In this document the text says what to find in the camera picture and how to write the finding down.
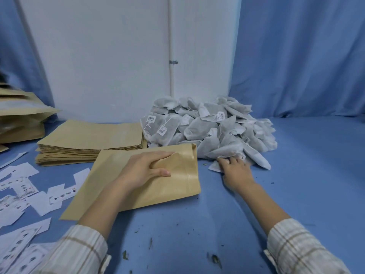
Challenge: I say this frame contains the kraft pouch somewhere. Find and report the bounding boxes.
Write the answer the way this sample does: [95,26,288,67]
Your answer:
[59,143,202,221]

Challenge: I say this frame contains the pile of kraft pouches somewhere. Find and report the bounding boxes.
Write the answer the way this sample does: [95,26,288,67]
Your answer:
[0,82,60,153]

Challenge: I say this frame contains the blue curtain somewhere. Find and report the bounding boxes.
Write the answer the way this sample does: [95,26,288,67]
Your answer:
[229,0,365,119]
[0,0,57,123]

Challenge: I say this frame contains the white wall pipe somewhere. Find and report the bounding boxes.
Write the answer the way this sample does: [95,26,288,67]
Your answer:
[167,0,176,97]

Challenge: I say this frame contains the white paper labels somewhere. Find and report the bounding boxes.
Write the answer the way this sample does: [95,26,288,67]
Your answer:
[0,152,92,274]

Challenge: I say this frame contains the pile of white tea bags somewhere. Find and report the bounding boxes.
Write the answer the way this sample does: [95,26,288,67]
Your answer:
[140,95,279,173]

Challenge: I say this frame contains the person's left hand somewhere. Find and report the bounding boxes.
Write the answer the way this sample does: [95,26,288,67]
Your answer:
[117,151,176,191]

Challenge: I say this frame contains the person's right hand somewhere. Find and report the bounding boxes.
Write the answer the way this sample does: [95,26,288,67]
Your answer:
[217,156,256,193]

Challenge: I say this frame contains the blue table cover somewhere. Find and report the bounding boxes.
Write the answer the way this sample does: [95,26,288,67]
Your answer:
[0,115,365,274]

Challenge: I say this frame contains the stack of kraft pouches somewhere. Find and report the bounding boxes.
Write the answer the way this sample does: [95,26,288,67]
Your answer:
[35,119,148,167]

